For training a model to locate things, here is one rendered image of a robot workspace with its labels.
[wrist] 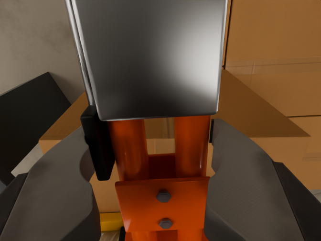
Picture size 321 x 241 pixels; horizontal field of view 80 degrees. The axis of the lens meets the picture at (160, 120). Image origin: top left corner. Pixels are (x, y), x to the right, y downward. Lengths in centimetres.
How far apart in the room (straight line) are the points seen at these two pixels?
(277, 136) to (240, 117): 7
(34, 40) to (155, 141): 117
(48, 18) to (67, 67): 26
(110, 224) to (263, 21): 65
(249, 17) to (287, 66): 21
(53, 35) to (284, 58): 112
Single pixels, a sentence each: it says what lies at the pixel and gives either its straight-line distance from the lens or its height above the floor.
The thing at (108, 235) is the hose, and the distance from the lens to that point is 35.
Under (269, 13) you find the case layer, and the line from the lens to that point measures 71.
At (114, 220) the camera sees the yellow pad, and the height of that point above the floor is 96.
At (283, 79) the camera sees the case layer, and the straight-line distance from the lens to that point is 79.
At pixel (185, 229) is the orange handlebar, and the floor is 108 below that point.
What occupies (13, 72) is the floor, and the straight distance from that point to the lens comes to 149.
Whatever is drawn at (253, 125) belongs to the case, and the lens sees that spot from 34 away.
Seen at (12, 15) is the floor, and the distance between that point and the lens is 140.
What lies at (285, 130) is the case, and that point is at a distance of 35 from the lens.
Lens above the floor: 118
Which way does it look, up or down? 61 degrees down
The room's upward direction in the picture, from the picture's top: 178 degrees clockwise
